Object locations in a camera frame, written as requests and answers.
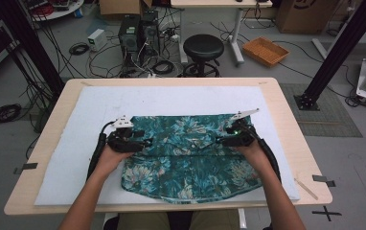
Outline open plain cardboard box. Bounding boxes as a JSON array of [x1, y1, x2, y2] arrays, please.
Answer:
[[99, 0, 153, 17]]

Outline white power supply box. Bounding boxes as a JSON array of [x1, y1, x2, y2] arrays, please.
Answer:
[[86, 28, 108, 52]]

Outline teal floral shirt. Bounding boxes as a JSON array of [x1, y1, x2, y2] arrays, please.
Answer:
[[120, 114, 263, 205]]

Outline grey tape strip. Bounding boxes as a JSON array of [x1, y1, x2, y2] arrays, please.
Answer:
[[12, 162, 39, 175], [311, 174, 336, 188]]

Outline black metal post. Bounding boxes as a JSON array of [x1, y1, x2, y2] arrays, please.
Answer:
[[294, 0, 366, 111], [0, 0, 65, 97]]

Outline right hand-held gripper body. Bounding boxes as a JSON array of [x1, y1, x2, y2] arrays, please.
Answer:
[[230, 108, 261, 148]]

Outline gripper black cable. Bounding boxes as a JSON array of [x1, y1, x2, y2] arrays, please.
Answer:
[[244, 124, 283, 184], [86, 121, 117, 180]]

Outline white-legged wooden desk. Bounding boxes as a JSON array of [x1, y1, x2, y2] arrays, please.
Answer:
[[170, 0, 274, 66]]

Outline black computer tower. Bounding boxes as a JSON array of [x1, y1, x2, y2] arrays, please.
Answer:
[[117, 13, 142, 66], [139, 10, 160, 58]]

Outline printed cardboard box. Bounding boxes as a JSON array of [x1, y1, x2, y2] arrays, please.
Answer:
[[275, 0, 343, 35]]

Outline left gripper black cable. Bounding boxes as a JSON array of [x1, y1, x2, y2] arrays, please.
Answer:
[[86, 121, 117, 180]]

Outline black round stool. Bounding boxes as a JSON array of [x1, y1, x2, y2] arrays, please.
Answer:
[[181, 34, 225, 79]]

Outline person's right hand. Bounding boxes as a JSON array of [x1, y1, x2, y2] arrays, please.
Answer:
[[235, 142, 270, 175]]

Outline person's left hand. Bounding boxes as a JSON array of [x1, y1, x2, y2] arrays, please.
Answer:
[[95, 146, 135, 180]]

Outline person's khaki pants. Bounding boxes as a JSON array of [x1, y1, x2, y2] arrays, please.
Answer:
[[117, 210, 240, 230]]

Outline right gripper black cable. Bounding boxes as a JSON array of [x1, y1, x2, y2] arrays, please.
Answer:
[[244, 124, 283, 184]]

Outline grey floor mat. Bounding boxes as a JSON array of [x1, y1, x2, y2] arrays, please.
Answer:
[[280, 83, 363, 138]]

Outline thin wooden stick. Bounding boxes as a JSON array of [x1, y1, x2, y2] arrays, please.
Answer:
[[294, 177, 319, 201]]

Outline white foam mat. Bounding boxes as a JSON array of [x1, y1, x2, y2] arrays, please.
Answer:
[[34, 85, 301, 206]]

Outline round white table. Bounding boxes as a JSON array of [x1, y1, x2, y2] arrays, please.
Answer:
[[21, 0, 85, 23]]

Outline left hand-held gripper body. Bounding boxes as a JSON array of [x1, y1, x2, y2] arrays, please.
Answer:
[[106, 115, 146, 153]]

